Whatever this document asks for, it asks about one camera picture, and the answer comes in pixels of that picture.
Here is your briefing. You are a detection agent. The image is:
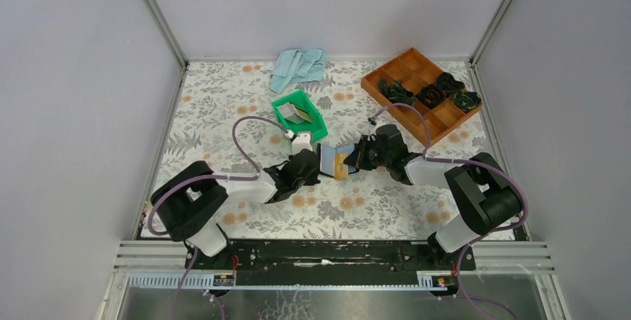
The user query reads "dark rolled strap right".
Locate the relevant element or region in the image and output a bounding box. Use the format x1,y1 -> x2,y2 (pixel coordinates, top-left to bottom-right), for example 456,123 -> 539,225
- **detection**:
452,91 -> 483,114

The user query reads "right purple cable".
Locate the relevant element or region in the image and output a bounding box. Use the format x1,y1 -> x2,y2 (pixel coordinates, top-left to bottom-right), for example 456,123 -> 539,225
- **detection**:
368,103 -> 529,320

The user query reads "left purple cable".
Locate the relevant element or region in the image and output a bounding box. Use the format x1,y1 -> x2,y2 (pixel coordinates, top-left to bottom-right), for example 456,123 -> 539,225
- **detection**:
147,115 -> 297,320

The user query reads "light blue cloth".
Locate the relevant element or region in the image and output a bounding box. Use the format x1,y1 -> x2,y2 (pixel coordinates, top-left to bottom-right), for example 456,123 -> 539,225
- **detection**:
270,48 -> 327,94

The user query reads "stack of cards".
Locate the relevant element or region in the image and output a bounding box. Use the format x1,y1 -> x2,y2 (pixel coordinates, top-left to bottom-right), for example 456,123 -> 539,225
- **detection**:
278,103 -> 313,124

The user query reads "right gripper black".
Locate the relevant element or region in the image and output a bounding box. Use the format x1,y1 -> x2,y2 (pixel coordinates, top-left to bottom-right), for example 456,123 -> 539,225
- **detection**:
344,135 -> 391,171

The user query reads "dark rolled strap left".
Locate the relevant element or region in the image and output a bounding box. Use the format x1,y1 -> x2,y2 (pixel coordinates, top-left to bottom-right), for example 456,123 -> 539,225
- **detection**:
377,77 -> 416,109

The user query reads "dark rolled strap middle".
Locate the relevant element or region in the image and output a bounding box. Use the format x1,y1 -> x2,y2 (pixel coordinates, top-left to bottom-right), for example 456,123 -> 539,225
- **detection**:
416,83 -> 447,111

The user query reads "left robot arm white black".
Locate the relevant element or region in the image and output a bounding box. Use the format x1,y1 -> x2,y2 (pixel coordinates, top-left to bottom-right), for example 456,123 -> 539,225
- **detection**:
147,150 -> 319,269

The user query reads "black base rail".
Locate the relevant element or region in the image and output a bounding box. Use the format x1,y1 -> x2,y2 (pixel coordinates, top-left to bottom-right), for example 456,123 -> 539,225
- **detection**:
185,239 -> 476,287

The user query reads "gold credit card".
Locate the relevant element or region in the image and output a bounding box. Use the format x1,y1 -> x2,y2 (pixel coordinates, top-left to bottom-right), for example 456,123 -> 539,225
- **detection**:
334,153 -> 349,180

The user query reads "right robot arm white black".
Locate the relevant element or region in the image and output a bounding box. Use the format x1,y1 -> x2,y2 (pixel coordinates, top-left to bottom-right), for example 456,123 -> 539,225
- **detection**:
344,124 -> 525,269

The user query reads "dark rolled strap top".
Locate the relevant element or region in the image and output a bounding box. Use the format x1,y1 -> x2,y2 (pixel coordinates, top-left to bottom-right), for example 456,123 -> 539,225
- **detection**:
435,71 -> 465,97

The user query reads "dark rolled strap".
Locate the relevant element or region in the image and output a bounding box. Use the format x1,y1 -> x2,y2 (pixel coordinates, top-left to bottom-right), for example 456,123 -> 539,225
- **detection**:
377,77 -> 416,109
435,71 -> 465,97
416,83 -> 447,111
452,91 -> 483,114

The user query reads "purple cable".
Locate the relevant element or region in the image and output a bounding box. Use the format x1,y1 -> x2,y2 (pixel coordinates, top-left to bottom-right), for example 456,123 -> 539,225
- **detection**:
368,103 -> 529,320
147,115 -> 297,320

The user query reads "orange compartment tray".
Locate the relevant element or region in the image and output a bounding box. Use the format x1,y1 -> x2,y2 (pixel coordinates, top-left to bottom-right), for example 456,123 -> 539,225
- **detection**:
361,48 -> 484,146

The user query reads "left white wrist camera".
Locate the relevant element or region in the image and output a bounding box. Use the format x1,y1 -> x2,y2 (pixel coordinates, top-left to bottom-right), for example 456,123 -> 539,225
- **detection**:
291,132 -> 314,156

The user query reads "black card holder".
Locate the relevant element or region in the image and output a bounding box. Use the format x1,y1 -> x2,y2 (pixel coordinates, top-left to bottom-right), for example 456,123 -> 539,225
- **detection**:
317,143 -> 359,180

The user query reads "green plastic bin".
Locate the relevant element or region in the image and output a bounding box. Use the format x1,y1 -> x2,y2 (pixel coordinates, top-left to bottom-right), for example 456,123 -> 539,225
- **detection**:
272,90 -> 328,141

